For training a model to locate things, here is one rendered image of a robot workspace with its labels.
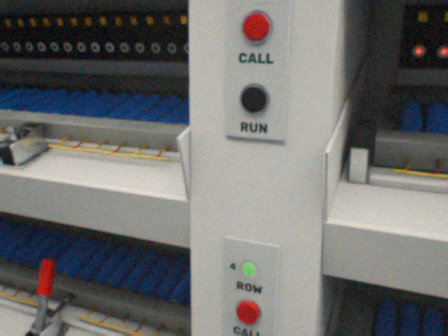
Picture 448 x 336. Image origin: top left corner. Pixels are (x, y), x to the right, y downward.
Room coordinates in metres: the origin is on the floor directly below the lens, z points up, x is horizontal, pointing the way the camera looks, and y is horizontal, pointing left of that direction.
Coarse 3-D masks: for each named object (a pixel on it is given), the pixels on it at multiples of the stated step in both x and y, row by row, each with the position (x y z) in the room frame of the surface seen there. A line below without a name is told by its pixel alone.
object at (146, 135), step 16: (0, 112) 0.44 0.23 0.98; (16, 112) 0.44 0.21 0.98; (0, 128) 0.43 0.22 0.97; (48, 128) 0.41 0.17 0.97; (64, 128) 0.40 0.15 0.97; (80, 128) 0.39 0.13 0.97; (96, 128) 0.39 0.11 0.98; (112, 128) 0.38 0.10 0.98; (128, 128) 0.37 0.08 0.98; (144, 128) 0.37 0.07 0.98; (160, 128) 0.37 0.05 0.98; (176, 128) 0.37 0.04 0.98; (80, 144) 0.38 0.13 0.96; (112, 144) 0.39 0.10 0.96; (128, 144) 0.38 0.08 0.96; (144, 144) 0.37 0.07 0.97; (160, 144) 0.37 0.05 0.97; (176, 144) 0.36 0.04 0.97
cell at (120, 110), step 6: (132, 96) 0.47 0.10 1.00; (138, 96) 0.47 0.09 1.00; (144, 96) 0.47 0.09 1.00; (126, 102) 0.45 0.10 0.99; (132, 102) 0.45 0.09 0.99; (138, 102) 0.46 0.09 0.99; (114, 108) 0.44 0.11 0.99; (120, 108) 0.44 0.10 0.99; (126, 108) 0.44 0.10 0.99; (132, 108) 0.45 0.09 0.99; (108, 114) 0.42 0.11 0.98; (114, 114) 0.42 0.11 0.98; (120, 114) 0.43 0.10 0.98
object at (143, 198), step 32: (0, 64) 0.60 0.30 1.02; (32, 64) 0.58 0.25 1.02; (64, 64) 0.56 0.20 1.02; (96, 64) 0.54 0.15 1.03; (128, 64) 0.52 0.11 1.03; (160, 64) 0.51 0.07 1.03; (64, 160) 0.38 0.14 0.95; (96, 160) 0.37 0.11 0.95; (128, 160) 0.37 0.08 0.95; (160, 160) 0.36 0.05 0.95; (0, 192) 0.38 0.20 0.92; (32, 192) 0.36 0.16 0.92; (64, 192) 0.34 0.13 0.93; (96, 192) 0.33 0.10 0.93; (128, 192) 0.32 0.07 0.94; (160, 192) 0.31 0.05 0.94; (96, 224) 0.34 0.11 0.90; (128, 224) 0.33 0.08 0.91; (160, 224) 0.32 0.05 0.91
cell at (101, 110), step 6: (114, 96) 0.47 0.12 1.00; (120, 96) 0.47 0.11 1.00; (126, 96) 0.48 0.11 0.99; (108, 102) 0.45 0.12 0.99; (114, 102) 0.46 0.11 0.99; (120, 102) 0.46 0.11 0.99; (96, 108) 0.44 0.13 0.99; (102, 108) 0.44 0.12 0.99; (108, 108) 0.45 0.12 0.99; (90, 114) 0.43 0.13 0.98; (96, 114) 0.43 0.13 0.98; (102, 114) 0.44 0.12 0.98
